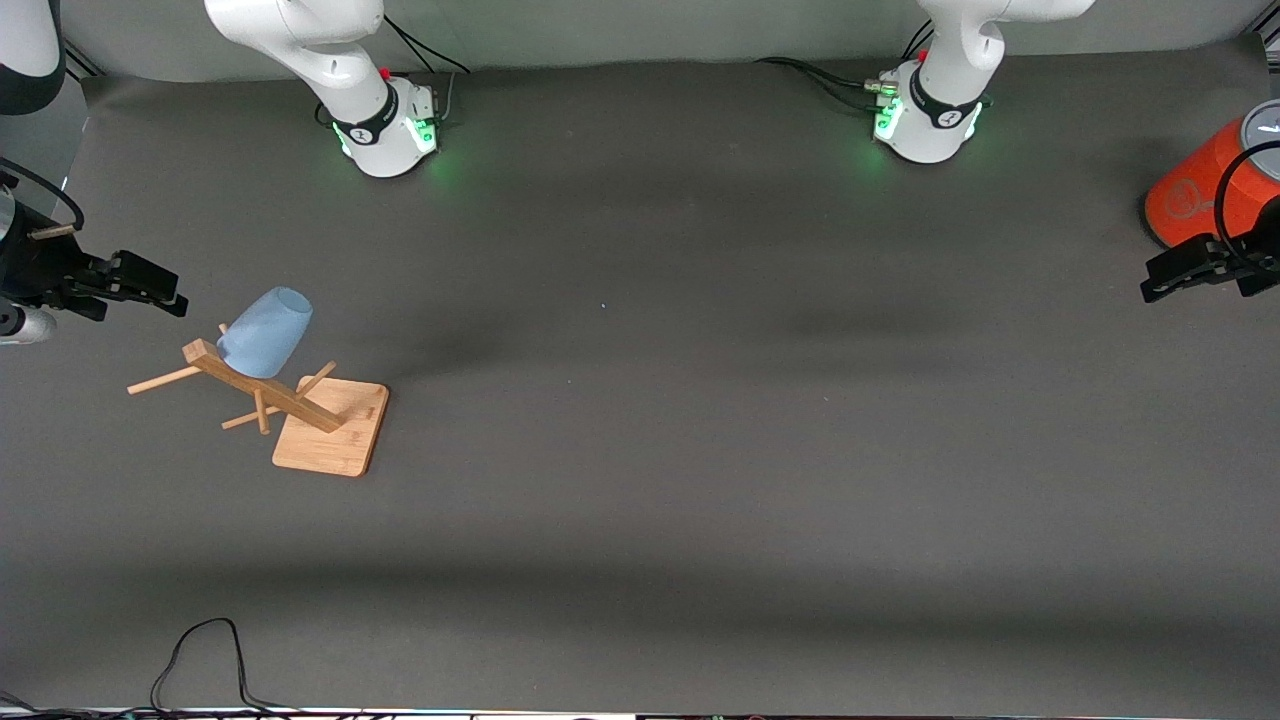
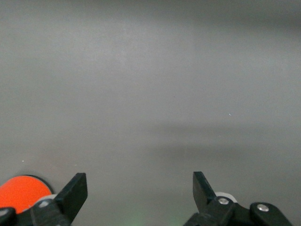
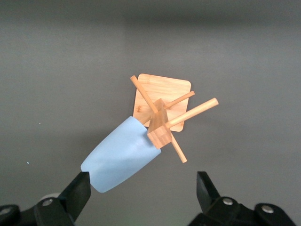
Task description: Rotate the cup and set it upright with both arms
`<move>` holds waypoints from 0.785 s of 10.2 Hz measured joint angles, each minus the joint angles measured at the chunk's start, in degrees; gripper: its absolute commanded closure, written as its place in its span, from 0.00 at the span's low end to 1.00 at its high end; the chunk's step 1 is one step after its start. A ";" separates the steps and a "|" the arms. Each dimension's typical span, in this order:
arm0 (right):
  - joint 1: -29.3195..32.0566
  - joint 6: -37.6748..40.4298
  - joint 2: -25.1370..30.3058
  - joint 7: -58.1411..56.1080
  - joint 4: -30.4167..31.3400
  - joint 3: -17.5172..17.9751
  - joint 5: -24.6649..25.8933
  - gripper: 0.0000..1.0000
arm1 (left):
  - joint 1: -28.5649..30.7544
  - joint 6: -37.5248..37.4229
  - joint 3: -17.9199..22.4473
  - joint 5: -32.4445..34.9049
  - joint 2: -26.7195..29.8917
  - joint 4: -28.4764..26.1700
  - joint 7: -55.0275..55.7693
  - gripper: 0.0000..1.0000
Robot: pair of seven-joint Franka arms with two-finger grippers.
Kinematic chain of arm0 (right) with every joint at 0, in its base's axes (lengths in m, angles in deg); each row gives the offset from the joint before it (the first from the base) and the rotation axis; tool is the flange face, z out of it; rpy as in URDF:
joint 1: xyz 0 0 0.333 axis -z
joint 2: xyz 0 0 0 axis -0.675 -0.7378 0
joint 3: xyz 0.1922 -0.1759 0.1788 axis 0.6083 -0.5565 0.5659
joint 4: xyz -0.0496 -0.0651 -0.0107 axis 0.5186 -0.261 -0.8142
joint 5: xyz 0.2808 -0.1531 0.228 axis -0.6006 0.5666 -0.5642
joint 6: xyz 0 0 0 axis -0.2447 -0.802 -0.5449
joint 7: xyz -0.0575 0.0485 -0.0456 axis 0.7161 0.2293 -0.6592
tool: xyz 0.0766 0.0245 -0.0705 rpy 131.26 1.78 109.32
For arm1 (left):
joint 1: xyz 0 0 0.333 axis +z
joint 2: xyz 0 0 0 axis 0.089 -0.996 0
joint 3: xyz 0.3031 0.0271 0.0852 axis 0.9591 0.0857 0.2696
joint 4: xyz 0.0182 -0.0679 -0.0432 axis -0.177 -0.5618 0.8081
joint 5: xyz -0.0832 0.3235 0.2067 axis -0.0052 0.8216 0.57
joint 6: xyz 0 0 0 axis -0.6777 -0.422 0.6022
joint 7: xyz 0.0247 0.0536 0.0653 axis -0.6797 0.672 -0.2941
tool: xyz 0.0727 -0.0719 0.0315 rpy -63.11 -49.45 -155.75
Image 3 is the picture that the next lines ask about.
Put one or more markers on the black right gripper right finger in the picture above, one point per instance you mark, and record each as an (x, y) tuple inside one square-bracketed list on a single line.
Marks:
[(211, 207)]

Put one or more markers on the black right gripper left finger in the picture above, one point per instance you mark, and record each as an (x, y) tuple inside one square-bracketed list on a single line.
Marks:
[(70, 202)]

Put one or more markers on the light blue cup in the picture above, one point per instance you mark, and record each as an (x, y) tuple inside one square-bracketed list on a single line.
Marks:
[(117, 157)]

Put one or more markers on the wooden mug tree stand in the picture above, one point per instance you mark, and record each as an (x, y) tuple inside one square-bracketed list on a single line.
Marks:
[(162, 91)]

